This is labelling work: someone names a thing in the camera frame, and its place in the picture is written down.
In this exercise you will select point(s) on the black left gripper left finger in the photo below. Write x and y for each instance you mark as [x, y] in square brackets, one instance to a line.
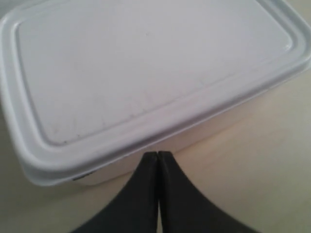
[135, 208]

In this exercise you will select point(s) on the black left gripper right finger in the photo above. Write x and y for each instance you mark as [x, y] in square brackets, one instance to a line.
[183, 208]

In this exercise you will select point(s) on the white lidded plastic container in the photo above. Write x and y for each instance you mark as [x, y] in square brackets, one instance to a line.
[92, 84]

